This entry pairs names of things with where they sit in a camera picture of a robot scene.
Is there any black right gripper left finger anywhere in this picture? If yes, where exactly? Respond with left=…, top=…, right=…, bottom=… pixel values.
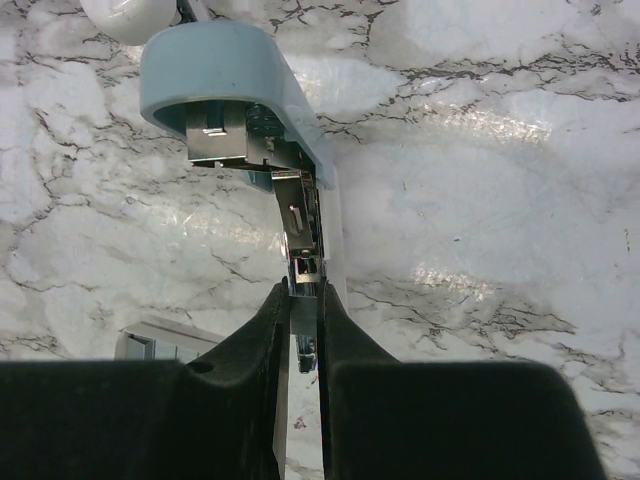
left=1, top=283, right=290, bottom=479

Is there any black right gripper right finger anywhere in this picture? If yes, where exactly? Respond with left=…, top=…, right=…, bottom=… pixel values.
left=317, top=283, right=606, bottom=479

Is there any grey staple strip tray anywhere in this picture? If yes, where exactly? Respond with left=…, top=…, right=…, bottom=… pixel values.
left=115, top=315, right=225, bottom=364

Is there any light blue stapler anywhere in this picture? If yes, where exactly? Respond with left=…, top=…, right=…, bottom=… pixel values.
left=140, top=20, right=345, bottom=373

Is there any white stapler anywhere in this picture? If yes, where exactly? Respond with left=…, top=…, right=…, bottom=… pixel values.
left=79, top=0, right=241, bottom=45

